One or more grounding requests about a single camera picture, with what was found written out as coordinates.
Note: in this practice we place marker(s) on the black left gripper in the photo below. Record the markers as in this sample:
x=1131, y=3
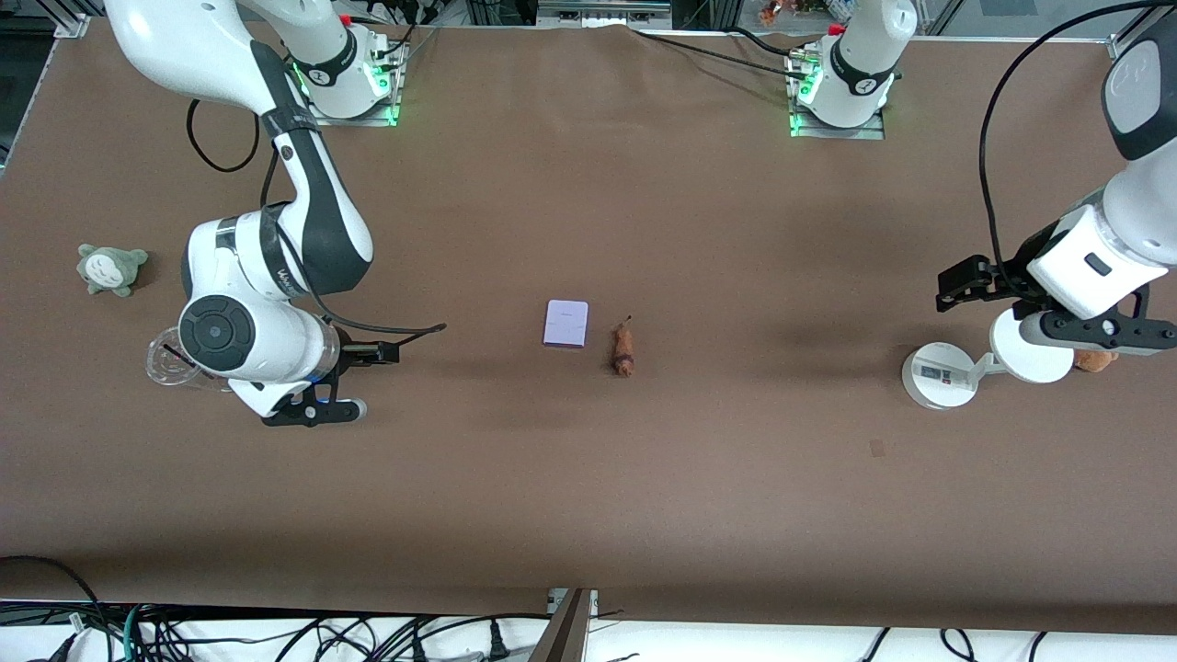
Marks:
x=1014, y=273

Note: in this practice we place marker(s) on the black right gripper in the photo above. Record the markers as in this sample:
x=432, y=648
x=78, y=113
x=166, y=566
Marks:
x=353, y=352

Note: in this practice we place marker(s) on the small purple box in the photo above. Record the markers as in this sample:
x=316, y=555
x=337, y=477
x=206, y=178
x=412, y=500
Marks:
x=565, y=324

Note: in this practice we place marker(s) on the brown lion statue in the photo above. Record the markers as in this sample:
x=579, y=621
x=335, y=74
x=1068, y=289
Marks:
x=623, y=349

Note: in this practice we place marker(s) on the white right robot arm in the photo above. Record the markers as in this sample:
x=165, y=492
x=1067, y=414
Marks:
x=313, y=211

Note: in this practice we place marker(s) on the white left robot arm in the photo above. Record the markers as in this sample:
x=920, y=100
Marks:
x=1094, y=267

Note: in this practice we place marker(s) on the white round desk lamp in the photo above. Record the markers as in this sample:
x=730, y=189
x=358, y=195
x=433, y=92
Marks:
x=938, y=375

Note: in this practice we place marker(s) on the brown bear plush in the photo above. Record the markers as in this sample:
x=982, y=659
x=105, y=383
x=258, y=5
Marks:
x=1094, y=360

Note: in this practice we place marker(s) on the clear plastic cup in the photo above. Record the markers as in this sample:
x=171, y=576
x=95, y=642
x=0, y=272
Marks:
x=164, y=363

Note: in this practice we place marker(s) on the brown table cover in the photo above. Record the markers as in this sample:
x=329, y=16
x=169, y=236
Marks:
x=588, y=496

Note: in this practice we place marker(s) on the grey green plush toy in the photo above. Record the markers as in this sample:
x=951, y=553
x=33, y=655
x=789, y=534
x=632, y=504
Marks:
x=110, y=269

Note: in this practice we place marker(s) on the black power plug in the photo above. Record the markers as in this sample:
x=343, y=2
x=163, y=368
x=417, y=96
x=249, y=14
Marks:
x=497, y=644

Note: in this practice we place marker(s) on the small orange toy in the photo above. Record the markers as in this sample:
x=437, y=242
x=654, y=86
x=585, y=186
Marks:
x=771, y=13

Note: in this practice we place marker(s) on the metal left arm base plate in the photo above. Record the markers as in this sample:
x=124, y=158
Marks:
x=878, y=131

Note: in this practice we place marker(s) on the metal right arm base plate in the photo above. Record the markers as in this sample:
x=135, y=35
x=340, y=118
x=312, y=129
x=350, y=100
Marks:
x=391, y=92

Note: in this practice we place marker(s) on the aluminium frame post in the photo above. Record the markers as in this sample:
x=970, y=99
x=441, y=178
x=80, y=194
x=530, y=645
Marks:
x=563, y=630

